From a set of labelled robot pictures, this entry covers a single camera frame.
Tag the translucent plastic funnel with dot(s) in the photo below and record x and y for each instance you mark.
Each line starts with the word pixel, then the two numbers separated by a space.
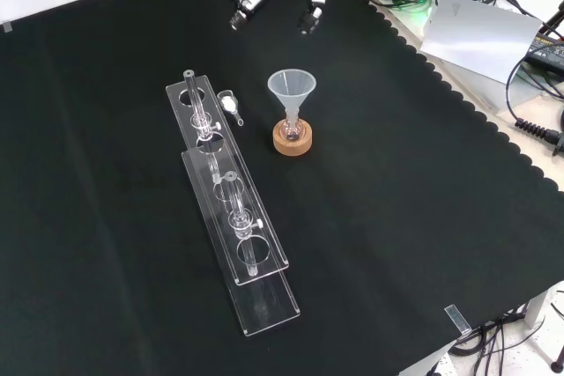
pixel 291 85

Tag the clear acrylic funnel stand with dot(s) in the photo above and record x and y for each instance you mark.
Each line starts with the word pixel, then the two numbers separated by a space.
pixel 264 305

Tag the small round-bottom glass flask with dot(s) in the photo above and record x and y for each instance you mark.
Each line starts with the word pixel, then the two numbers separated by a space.
pixel 293 130

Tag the black bench cloth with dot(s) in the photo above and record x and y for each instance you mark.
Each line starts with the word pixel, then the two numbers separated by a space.
pixel 396 217

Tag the black power adapter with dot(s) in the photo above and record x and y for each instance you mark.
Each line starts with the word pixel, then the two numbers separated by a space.
pixel 548 50

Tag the clear tape strip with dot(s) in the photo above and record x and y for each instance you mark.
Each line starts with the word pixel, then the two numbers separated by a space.
pixel 457 319
pixel 6 26

